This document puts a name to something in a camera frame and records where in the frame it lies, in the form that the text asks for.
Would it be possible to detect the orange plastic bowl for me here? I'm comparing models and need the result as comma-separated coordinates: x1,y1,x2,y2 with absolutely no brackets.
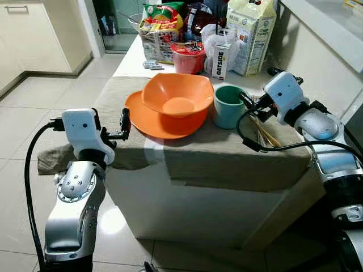
141,73,215,118

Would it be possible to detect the wooden chopstick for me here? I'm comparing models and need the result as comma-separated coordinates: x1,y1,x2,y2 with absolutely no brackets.
250,113,281,148
251,116,274,150

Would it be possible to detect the teal cup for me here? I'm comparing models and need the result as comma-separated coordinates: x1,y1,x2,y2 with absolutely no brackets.
213,85,249,130

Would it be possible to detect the small white Oatside carton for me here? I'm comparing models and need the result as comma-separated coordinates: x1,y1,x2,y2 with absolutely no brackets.
210,43,233,82

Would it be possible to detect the grey-beige table cloth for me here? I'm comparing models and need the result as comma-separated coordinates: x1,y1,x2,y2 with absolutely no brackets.
37,76,314,194

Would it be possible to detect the large white yellow milk carton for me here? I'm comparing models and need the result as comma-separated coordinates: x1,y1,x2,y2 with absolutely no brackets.
226,0,278,77

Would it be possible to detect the small silver blue packet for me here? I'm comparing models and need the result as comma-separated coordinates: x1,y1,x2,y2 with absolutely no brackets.
141,58,166,71

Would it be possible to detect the red instant noodle cup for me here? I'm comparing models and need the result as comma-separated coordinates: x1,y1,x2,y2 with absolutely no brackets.
170,41,206,75

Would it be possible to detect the clear plastic bag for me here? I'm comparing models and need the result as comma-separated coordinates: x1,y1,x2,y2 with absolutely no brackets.
201,23,243,75

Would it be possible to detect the dark red snack bag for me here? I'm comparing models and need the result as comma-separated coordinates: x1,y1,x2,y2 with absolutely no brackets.
184,2,229,45

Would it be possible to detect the white counter top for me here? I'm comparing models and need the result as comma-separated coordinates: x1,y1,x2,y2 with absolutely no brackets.
280,0,363,74

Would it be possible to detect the white floor cabinet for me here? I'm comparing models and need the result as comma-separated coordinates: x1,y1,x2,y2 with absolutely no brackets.
0,0,95,98

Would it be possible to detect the green red snack bag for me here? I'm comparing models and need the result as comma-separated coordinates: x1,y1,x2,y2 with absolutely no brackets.
139,1,186,37

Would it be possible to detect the white kitchen island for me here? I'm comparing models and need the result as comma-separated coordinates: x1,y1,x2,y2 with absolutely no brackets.
104,33,363,252

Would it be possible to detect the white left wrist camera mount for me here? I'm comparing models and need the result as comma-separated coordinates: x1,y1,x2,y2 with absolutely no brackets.
61,108,116,166

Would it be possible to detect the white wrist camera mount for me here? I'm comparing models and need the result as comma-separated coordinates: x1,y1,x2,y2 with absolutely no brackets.
263,71,310,123
61,108,116,166

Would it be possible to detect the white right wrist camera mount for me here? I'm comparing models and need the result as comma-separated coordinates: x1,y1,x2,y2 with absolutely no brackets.
263,71,310,123

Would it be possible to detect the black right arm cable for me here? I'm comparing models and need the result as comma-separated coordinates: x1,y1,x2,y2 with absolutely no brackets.
235,107,363,160

